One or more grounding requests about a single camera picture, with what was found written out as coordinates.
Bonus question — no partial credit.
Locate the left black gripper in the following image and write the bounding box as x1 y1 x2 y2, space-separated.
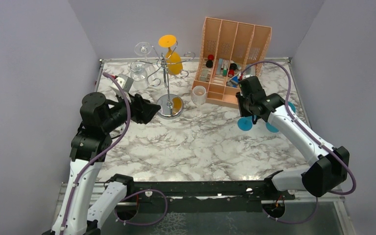
102 90 162 133

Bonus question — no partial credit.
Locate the blue plastic goblet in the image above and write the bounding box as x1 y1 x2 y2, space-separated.
265 101 296 133
237 117 253 131

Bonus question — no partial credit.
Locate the short clear wine glass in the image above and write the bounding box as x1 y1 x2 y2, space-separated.
191 86 207 117

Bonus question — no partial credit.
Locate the orange plastic goblet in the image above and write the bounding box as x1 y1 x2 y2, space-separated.
158 34 183 75

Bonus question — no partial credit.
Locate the tall clear wine glass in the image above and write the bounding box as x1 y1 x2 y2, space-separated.
134 42 155 75

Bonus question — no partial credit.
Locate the ribbed clear glass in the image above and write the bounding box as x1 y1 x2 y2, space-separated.
130 61 148 90

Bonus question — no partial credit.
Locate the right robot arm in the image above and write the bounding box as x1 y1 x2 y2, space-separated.
235 76 350 199

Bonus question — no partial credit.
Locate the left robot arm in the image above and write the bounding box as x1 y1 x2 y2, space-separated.
45 92 161 235

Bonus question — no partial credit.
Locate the chrome wine glass rack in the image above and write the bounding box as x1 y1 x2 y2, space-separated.
136 45 195 119

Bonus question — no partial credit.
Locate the peach desk organizer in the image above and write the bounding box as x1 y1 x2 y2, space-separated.
192 17 272 108

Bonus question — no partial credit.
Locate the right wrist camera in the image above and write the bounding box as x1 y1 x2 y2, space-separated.
238 74 253 83

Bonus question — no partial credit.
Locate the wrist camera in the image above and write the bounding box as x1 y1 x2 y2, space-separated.
238 74 253 83
111 74 134 97

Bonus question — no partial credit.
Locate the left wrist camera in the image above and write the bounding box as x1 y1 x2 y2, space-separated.
111 74 134 97

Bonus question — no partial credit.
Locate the black base frame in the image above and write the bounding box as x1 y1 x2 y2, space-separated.
116 180 295 215

